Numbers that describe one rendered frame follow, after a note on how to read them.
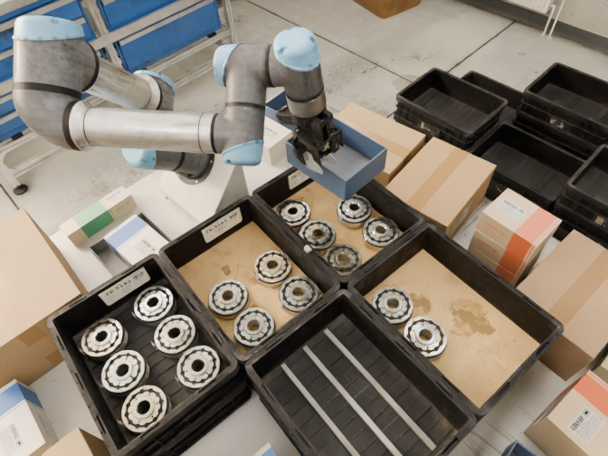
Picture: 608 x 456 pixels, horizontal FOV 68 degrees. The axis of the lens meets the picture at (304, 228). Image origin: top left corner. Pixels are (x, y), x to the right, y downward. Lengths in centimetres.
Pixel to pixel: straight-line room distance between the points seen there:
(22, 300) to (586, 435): 134
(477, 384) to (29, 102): 109
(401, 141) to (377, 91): 168
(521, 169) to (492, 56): 155
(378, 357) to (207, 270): 52
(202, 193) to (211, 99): 184
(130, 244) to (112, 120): 61
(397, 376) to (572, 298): 48
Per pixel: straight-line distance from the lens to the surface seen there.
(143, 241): 145
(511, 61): 364
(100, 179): 293
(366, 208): 132
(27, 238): 148
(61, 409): 141
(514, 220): 130
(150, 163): 134
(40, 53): 99
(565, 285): 131
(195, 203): 148
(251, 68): 84
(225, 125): 84
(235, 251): 130
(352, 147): 119
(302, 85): 83
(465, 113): 228
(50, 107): 97
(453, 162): 149
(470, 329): 120
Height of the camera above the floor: 188
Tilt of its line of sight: 53 degrees down
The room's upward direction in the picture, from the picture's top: 5 degrees counter-clockwise
